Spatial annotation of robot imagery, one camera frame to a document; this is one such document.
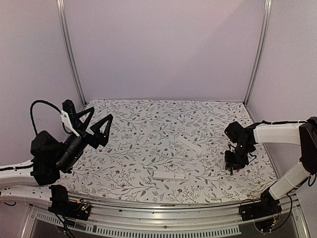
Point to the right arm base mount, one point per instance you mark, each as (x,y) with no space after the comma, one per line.
(267,206)

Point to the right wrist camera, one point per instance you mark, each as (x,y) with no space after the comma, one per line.
(233,131)

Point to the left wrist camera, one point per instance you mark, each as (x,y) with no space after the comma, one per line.
(70,120)

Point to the left aluminium frame post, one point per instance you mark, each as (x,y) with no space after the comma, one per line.
(69,51)

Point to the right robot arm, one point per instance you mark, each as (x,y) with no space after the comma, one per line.
(291,144)

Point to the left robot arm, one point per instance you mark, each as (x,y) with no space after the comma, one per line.
(34,180)

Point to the aluminium frame post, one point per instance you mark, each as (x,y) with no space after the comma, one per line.
(259,52)
(69,51)

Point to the aluminium front rail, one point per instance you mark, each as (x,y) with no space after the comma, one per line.
(110,218)

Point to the white remote control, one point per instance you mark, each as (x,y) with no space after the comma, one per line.
(169,176)

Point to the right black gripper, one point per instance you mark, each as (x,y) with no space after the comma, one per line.
(230,162)

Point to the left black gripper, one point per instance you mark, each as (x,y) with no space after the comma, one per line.
(95,140)

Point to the white remote battery cover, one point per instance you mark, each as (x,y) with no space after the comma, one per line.
(190,145)

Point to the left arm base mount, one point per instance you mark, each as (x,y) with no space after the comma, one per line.
(61,205)

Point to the floral patterned table mat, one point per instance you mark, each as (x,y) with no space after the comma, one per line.
(143,139)

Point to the right aluminium frame post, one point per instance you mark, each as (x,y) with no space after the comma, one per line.
(259,52)

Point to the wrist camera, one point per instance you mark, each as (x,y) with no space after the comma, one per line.
(70,120)
(233,131)

